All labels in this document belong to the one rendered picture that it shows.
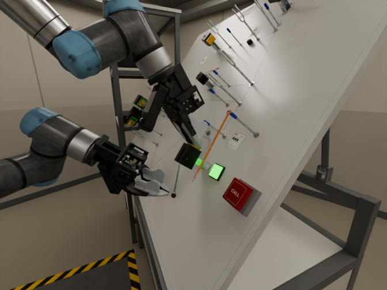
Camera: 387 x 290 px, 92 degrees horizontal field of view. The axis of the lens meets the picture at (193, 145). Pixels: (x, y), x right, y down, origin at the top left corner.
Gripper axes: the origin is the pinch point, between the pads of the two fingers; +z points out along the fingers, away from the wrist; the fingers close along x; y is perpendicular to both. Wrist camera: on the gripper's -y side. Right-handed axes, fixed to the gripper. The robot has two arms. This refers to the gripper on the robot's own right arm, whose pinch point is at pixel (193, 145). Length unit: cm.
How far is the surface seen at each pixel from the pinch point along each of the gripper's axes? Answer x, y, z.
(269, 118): -13.3, 15.4, 0.8
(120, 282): 78, -74, 85
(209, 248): -15.4, -14.1, 14.0
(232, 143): -5.8, 7.7, 4.2
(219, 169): -7.4, 0.2, 6.5
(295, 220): -3, 20, 54
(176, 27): 91, 65, -38
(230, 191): -16.5, -3.8, 5.7
